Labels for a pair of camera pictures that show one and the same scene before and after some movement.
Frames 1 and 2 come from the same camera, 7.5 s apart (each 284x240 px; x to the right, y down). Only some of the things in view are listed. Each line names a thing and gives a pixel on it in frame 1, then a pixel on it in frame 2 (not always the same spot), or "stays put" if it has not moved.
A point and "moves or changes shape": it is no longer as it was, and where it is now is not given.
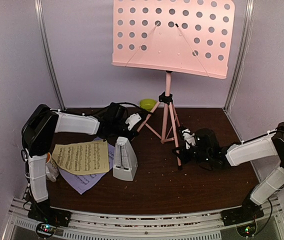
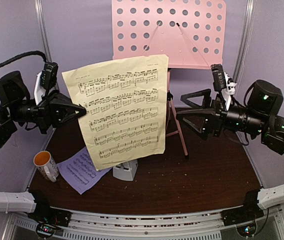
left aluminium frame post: (43, 30) stays put
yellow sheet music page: (82, 158) to (126, 104)
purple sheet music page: (81, 183) stays put
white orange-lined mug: (52, 170) stays put
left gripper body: (131, 133) to (44, 118)
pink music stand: (188, 36) moves or changes shape
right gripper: (183, 157) to (215, 119)
